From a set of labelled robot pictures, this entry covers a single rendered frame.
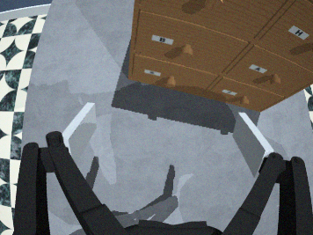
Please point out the brown wooden drawer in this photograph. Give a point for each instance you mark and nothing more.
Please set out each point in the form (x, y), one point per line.
(205, 47)
(242, 94)
(292, 32)
(245, 17)
(260, 65)
(156, 71)

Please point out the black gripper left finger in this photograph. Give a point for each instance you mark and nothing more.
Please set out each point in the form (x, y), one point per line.
(31, 215)

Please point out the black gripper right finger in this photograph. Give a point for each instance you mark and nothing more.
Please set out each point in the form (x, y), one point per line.
(295, 210)

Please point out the brown wooden chest of drawers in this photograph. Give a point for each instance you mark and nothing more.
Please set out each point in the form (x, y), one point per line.
(251, 42)

